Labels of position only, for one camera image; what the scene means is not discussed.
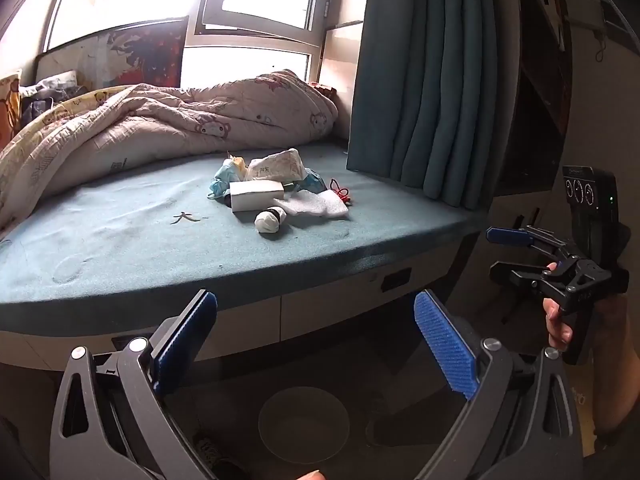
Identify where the white cardboard box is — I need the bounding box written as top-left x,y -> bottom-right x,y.
229,180 -> 285,212

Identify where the blue face mask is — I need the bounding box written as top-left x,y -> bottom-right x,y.
208,165 -> 247,202

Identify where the white bed base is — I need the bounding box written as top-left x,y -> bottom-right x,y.
0,255 -> 463,373

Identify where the white rolled sock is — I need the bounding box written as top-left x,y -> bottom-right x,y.
254,206 -> 289,235

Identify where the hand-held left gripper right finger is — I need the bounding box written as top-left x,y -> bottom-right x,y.
414,289 -> 586,480

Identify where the white round bin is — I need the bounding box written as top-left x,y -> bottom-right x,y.
257,386 -> 350,464

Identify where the teal curtain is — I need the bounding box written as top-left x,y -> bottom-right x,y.
346,0 -> 517,212

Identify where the black recessed handle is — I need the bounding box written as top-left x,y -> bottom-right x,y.
381,268 -> 412,292

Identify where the wooden wall cabinet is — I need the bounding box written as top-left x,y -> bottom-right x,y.
492,0 -> 640,197

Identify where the person's right hand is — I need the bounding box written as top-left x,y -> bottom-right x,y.
543,298 -> 574,350

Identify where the bed mattress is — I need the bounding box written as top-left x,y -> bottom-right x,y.
0,140 -> 490,335

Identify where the blue white wrapper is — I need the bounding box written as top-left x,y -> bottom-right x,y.
294,169 -> 327,195

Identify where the orange printed pillow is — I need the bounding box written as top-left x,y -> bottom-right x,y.
0,72 -> 24,150

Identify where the red string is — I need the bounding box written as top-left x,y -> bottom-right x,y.
330,177 -> 354,206

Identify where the printed quilt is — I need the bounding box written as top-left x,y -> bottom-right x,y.
0,70 -> 340,235

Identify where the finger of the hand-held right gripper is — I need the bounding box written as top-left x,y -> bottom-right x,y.
489,260 -> 556,297
486,226 -> 576,262

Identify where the white foam sheet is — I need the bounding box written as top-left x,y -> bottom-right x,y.
272,190 -> 351,221

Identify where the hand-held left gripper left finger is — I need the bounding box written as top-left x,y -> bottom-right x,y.
50,288 -> 219,480

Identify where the window frame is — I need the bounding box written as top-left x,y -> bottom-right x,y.
44,0 -> 373,88

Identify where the dark cloth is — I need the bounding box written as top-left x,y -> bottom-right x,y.
20,72 -> 87,117

